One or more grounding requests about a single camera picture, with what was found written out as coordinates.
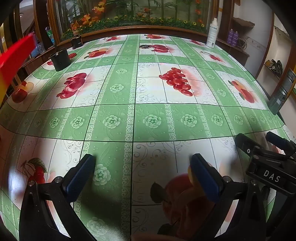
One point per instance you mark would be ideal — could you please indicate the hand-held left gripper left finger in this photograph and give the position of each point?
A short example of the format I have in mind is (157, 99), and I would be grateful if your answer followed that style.
(81, 176)

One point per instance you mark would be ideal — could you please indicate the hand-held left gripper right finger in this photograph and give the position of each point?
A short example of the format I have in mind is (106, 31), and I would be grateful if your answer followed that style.
(205, 178)

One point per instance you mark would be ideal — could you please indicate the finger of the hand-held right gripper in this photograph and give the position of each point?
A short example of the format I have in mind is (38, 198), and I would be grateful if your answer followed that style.
(246, 144)
(278, 141)

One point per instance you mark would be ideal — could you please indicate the red cardboard box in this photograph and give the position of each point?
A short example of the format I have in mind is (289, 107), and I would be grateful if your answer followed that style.
(16, 58)

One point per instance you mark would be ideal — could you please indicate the grey ribbed device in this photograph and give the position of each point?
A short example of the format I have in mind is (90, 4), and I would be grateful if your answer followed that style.
(281, 92)

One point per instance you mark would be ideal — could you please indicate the fruit print green tablecloth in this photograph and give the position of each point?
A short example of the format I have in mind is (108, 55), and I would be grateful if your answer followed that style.
(150, 120)

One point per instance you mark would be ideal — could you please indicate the purple bottle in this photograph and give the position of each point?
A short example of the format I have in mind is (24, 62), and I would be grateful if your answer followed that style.
(235, 38)
(230, 37)

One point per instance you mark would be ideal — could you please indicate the white plastic bottle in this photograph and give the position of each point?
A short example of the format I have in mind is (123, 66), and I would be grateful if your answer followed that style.
(212, 34)

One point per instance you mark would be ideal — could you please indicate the black cup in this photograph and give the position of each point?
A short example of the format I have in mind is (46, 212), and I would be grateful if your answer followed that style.
(59, 61)

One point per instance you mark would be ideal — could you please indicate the small black container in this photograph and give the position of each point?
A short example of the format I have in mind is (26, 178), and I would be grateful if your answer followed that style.
(76, 42)

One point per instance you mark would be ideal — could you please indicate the blue basket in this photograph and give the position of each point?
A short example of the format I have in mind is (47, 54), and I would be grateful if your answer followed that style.
(37, 49)

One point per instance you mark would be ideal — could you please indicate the green packet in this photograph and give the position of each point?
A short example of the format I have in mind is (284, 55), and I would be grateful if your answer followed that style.
(50, 34)

